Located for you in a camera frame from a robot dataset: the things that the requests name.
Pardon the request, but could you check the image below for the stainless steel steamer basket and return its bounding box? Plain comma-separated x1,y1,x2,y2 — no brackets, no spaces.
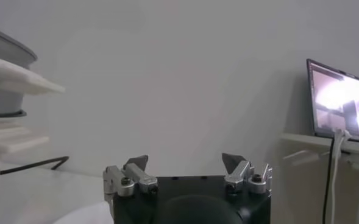
0,23,66,114

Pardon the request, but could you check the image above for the white cable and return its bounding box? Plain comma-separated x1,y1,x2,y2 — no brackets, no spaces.
330,129,354,224

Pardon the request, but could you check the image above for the dark laptop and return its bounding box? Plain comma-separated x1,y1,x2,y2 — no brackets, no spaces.
306,58,359,144

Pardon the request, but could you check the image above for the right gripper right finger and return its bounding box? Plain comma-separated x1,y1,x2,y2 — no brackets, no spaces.
221,152,273,195

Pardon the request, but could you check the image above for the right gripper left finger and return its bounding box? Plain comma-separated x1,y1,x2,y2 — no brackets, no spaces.
102,154,159,198

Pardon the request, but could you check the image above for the white round plate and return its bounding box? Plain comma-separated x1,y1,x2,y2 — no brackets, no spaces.
52,200,115,224

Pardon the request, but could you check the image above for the white electric cooker base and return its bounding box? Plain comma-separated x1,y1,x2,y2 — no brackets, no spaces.
0,110,51,189

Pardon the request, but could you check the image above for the black cooker power cord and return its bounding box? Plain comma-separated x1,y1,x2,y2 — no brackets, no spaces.
0,155,70,176

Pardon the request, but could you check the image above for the white side table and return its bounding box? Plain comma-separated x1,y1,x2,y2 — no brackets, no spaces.
279,132,359,224

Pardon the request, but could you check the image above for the black cable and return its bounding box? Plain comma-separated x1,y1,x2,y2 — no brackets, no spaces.
321,136,335,224

